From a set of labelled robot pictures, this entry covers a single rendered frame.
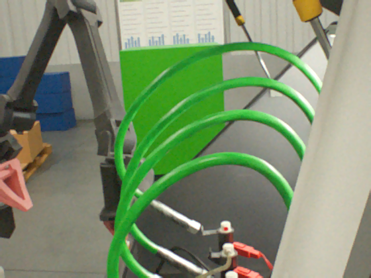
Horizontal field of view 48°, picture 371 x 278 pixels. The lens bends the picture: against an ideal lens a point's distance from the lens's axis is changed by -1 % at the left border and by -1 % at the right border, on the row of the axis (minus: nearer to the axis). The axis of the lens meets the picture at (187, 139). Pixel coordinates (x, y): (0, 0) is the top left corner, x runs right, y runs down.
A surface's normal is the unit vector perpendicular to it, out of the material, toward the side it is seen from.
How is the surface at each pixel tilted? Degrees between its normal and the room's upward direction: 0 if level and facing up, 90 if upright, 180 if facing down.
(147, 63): 90
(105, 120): 70
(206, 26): 90
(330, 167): 76
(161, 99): 90
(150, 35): 90
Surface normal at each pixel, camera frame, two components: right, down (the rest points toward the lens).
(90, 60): -0.55, -0.10
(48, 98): -0.15, 0.26
